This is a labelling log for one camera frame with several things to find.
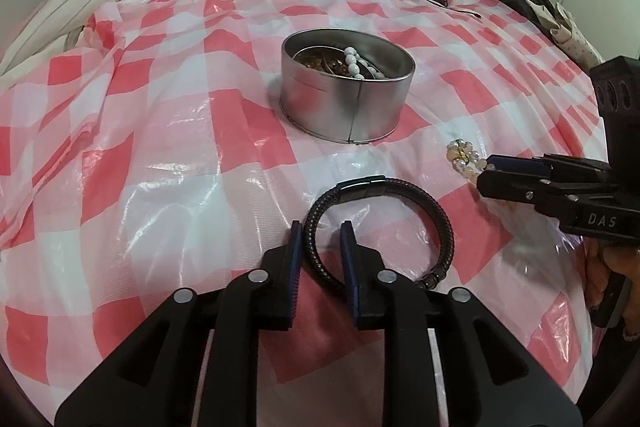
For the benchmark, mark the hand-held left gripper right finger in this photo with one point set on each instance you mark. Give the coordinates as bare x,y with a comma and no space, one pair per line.
350,257

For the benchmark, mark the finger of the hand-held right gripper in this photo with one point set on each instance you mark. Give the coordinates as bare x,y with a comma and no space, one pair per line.
510,187
520,164

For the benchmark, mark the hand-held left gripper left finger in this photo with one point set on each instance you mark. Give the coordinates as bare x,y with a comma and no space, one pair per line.
295,257

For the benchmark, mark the round metal tin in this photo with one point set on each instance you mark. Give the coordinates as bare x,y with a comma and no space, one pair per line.
325,107

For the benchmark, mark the person's right hand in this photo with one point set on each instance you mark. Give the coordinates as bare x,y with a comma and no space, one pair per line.
595,269

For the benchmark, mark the white dotted cloth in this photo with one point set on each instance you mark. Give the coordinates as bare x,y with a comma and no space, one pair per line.
575,37

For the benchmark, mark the red white checked plastic sheet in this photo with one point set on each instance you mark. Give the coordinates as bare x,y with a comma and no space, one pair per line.
150,157

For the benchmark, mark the white striped bedding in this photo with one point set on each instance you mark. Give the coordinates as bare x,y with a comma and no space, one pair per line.
75,2

